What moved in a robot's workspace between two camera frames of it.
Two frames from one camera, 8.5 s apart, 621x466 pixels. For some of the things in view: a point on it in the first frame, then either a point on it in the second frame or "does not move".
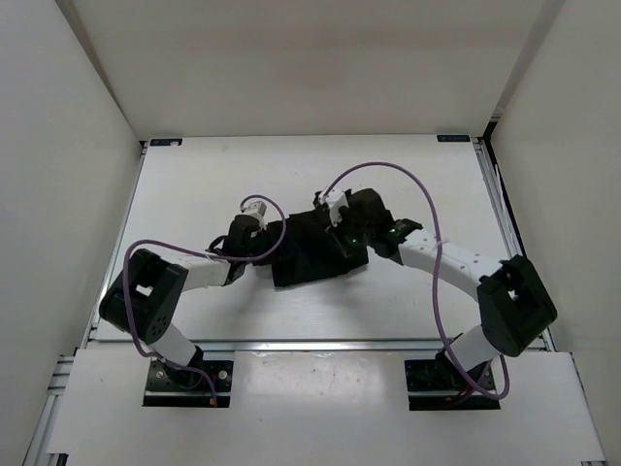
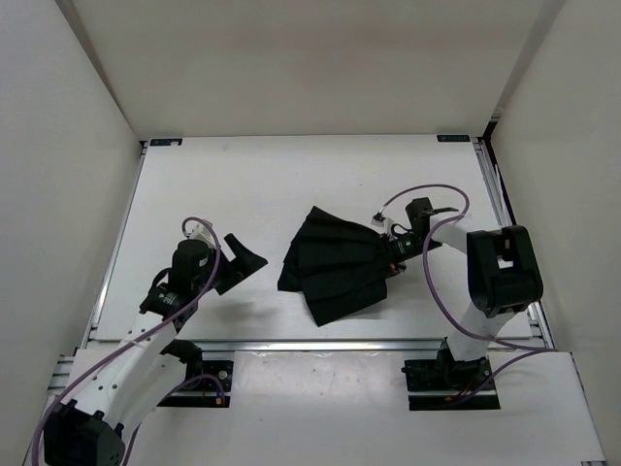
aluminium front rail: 320,346 does not move
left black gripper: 265,235 to 245,263
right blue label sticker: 456,138 does not move
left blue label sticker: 165,142 does not move
